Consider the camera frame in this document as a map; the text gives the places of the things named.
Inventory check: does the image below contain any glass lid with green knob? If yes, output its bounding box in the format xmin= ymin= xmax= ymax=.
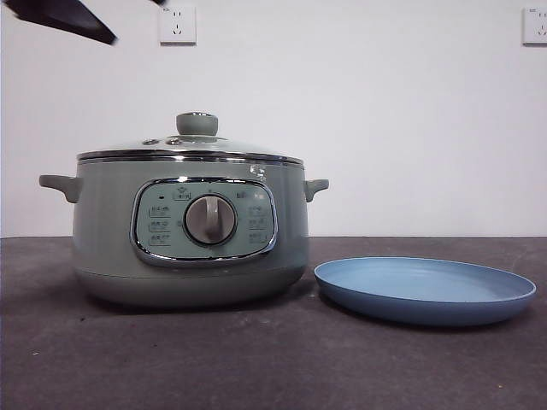
xmin=76 ymin=111 xmax=305 ymax=167

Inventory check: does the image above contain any pale green electric steamer pot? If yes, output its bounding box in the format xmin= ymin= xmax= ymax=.
xmin=38 ymin=161 xmax=330 ymax=309

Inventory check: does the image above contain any blue round plate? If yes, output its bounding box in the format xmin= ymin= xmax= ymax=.
xmin=314 ymin=255 xmax=538 ymax=328

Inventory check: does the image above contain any white wall socket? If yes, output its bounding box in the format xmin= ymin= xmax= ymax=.
xmin=521 ymin=7 xmax=547 ymax=47
xmin=160 ymin=4 xmax=198 ymax=46

